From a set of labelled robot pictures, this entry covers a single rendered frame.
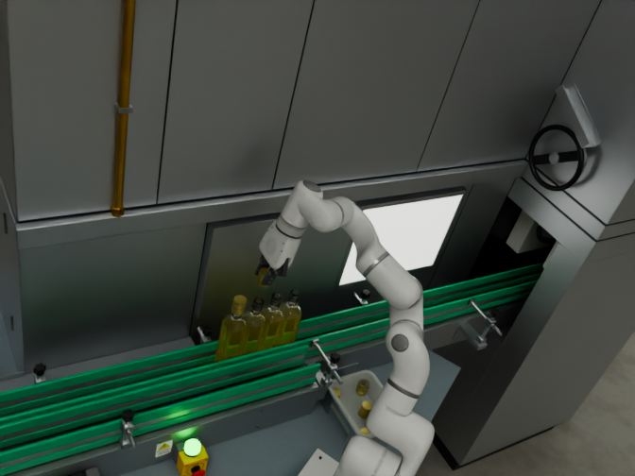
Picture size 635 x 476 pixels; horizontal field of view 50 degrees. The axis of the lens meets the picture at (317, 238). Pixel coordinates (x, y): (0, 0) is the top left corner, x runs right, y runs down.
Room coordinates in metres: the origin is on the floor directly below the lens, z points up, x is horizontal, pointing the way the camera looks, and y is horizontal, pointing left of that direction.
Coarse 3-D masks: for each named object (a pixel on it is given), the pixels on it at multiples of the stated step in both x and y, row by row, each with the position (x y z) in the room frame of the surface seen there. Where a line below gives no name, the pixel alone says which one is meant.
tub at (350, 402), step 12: (360, 372) 1.50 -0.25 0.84; (372, 372) 1.52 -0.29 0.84; (336, 384) 1.44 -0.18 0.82; (348, 384) 1.47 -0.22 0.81; (360, 384) 1.50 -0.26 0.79; (372, 384) 1.49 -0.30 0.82; (336, 396) 1.38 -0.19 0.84; (348, 396) 1.46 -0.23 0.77; (360, 396) 1.47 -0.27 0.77; (372, 396) 1.47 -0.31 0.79; (348, 408) 1.41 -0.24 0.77; (348, 420) 1.31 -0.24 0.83; (360, 420) 1.38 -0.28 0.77; (360, 432) 1.28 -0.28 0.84
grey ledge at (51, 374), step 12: (144, 348) 1.32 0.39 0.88; (156, 348) 1.33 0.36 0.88; (168, 348) 1.35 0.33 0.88; (180, 348) 1.36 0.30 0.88; (96, 360) 1.23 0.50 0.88; (108, 360) 1.24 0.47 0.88; (120, 360) 1.26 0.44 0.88; (132, 360) 1.27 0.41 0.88; (24, 372) 1.12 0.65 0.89; (48, 372) 1.15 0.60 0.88; (60, 372) 1.16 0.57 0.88; (72, 372) 1.17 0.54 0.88; (0, 384) 1.07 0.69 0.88; (12, 384) 1.08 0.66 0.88; (24, 384) 1.09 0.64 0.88
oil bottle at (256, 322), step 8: (248, 312) 1.37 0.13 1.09; (248, 320) 1.35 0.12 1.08; (256, 320) 1.35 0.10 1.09; (264, 320) 1.36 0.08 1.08; (248, 328) 1.34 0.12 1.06; (256, 328) 1.35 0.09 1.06; (264, 328) 1.36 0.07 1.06; (248, 336) 1.33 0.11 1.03; (256, 336) 1.35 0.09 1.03; (248, 344) 1.34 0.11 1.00; (256, 344) 1.35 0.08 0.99; (248, 352) 1.34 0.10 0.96
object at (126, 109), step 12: (132, 0) 1.24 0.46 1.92; (132, 12) 1.25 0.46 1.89; (132, 24) 1.25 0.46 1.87; (132, 36) 1.25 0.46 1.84; (120, 84) 1.24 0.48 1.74; (120, 96) 1.24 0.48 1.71; (120, 108) 1.24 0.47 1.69; (132, 108) 1.25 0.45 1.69; (120, 120) 1.24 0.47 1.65; (120, 132) 1.24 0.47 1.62; (120, 144) 1.24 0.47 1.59; (120, 156) 1.24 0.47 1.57; (120, 168) 1.24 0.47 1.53; (120, 180) 1.24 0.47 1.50; (120, 192) 1.24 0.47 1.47; (120, 204) 1.25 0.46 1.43; (120, 216) 1.24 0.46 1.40
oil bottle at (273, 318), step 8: (264, 312) 1.40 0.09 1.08; (272, 312) 1.39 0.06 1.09; (280, 312) 1.41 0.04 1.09; (272, 320) 1.38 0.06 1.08; (280, 320) 1.39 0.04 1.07; (272, 328) 1.38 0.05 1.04; (280, 328) 1.40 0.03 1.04; (264, 336) 1.37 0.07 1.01; (272, 336) 1.39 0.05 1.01; (264, 344) 1.37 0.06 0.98; (272, 344) 1.39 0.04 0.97
